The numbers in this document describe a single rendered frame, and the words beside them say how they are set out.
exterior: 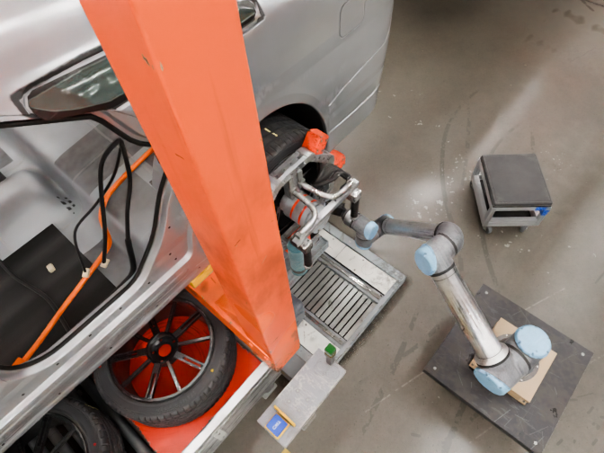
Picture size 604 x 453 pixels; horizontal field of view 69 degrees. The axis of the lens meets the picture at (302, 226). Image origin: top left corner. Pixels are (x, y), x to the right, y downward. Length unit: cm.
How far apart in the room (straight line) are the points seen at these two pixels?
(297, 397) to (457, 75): 301
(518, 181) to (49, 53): 254
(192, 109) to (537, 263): 270
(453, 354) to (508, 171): 124
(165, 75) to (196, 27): 8
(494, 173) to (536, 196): 27
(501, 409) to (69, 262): 213
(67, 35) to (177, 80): 72
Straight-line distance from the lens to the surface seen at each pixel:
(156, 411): 222
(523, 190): 300
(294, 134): 195
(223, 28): 72
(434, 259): 186
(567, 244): 332
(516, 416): 245
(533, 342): 220
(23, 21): 141
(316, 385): 216
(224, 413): 225
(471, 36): 462
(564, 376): 259
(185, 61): 69
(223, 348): 220
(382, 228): 237
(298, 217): 201
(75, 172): 232
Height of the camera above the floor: 256
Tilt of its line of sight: 58 degrees down
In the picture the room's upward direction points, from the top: 6 degrees counter-clockwise
